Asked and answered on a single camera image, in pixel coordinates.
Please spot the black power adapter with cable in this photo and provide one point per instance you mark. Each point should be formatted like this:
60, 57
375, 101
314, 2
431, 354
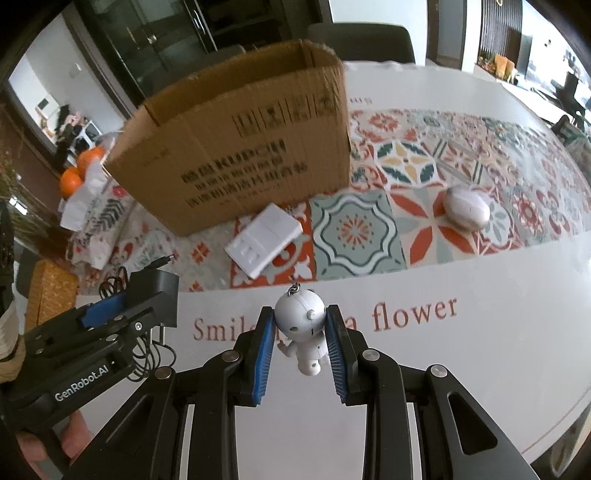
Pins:
147, 302

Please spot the dark chair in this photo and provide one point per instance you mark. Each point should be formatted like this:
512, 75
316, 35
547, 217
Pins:
181, 69
365, 41

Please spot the orange fruit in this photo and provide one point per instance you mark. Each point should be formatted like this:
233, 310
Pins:
88, 157
70, 181

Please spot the white rectangular charger box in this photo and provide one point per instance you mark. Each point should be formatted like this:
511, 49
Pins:
262, 240

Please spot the patterned table runner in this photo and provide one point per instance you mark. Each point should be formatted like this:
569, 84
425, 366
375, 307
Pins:
391, 217

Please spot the white robot keychain figure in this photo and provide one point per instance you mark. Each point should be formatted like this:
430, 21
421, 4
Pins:
300, 315

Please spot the silver oval case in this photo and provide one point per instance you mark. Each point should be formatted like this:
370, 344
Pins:
466, 208

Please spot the patterned snack bag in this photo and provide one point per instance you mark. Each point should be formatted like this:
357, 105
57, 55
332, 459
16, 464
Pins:
94, 215

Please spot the woven yellow tissue box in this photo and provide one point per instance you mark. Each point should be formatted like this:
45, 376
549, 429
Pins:
53, 291

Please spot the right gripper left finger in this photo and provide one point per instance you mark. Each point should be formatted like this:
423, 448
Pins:
182, 424

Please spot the dark chair right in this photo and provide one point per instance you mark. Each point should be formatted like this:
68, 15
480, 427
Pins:
365, 41

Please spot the dark glass door cabinet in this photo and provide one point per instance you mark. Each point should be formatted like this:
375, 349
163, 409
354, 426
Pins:
138, 39

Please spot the glass vase with dried flowers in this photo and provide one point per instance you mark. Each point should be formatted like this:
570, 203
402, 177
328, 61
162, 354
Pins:
35, 226

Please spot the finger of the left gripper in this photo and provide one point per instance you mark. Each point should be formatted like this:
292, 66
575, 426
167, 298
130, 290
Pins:
101, 306
66, 340

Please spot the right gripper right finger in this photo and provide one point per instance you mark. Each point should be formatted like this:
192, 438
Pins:
411, 413

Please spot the brown cardboard box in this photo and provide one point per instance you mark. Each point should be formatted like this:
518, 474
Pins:
265, 127

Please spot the dark chair left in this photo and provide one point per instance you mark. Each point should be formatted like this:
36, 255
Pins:
181, 69

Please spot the orange fruit right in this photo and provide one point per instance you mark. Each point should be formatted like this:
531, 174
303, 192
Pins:
88, 157

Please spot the orange fruit left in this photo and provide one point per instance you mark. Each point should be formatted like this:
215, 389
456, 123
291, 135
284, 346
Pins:
70, 181

